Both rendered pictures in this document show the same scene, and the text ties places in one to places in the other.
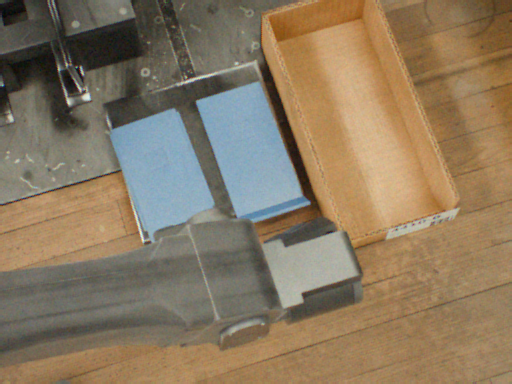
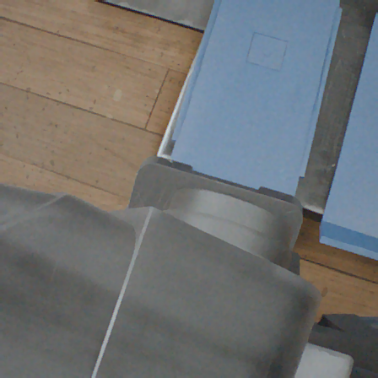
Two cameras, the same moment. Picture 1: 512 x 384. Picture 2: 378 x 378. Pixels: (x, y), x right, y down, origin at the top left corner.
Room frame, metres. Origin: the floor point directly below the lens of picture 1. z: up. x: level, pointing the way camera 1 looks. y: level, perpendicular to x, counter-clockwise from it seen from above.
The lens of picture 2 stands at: (0.15, 0.01, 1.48)
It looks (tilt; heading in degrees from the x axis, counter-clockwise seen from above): 75 degrees down; 31
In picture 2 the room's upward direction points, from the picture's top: 7 degrees clockwise
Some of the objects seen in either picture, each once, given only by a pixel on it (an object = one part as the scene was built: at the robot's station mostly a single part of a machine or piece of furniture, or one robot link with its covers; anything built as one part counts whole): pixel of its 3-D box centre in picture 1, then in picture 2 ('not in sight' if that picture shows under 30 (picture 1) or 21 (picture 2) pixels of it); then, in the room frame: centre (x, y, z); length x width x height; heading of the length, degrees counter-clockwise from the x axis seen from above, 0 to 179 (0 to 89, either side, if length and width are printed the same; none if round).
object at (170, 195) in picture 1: (166, 180); (256, 89); (0.35, 0.09, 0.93); 0.15 x 0.07 x 0.03; 21
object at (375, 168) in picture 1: (356, 117); not in sight; (0.42, -0.11, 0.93); 0.25 x 0.13 x 0.08; 18
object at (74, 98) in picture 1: (71, 72); not in sight; (0.44, 0.18, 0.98); 0.07 x 0.02 x 0.01; 18
